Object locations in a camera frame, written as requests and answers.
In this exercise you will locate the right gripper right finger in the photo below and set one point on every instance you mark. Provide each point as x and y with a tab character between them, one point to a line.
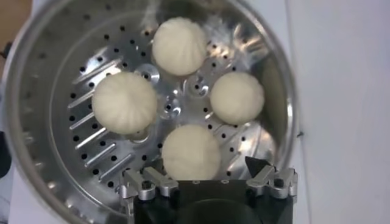
265	179

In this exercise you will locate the stainless steel steamer basket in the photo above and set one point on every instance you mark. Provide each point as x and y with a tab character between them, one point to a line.
45	91

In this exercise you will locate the white steamed baozi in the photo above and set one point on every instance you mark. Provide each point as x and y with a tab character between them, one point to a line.
179	45
190	152
125	103
237	97

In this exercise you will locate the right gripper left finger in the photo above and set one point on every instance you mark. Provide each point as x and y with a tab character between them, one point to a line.
158	181

